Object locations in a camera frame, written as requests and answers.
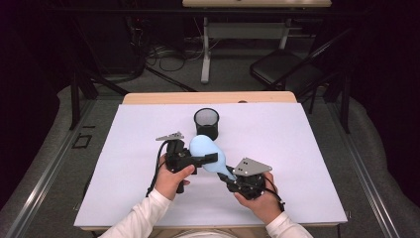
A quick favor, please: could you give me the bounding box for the person's right hand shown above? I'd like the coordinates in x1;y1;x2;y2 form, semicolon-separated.
233;172;281;226

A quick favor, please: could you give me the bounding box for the black metal stand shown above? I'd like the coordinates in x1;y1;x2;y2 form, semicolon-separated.
68;70;130;131
296;28;353;135

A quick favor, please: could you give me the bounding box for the white frame desk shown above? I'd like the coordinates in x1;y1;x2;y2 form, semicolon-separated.
181;0;333;85

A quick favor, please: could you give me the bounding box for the hand-held gripper black cable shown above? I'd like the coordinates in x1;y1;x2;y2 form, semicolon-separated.
146;140;169;198
262;177;286;212

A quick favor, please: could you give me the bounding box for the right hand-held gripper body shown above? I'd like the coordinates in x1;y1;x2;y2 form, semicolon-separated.
226;157;273;201

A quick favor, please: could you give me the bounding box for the person's left hand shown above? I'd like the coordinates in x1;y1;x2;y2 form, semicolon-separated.
154;155;196;201

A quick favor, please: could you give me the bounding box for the white table cover board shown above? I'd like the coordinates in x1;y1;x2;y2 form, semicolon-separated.
72;102;349;228

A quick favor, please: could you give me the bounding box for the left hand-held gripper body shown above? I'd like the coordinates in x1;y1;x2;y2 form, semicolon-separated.
156;131;199;194

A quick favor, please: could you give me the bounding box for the black folding chair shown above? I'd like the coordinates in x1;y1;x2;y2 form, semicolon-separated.
249;49;326;97

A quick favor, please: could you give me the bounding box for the thick black floor cable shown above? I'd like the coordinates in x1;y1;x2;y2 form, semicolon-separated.
145;65;198;93

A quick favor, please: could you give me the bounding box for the person's beige torso clothing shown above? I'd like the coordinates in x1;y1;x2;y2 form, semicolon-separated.
157;227;275;238

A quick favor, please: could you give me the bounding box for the tangle of floor cables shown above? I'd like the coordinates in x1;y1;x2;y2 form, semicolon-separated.
145;43;206;72

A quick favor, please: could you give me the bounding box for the left hand-held gripper black cable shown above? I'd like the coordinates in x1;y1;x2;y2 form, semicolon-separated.
146;140;169;198

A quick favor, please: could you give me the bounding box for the light blue hairbrush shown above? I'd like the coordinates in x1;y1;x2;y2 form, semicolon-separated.
188;134;238;181

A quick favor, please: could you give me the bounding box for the metal floor rail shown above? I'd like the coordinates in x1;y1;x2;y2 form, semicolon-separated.
325;102;401;238
4;98;97;238

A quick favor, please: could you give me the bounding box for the right hand-held gripper black cable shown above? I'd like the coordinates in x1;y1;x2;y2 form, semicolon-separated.
262;177;286;212

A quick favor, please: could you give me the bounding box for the black mesh pen holder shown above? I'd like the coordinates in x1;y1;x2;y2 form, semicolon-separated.
193;107;220;142

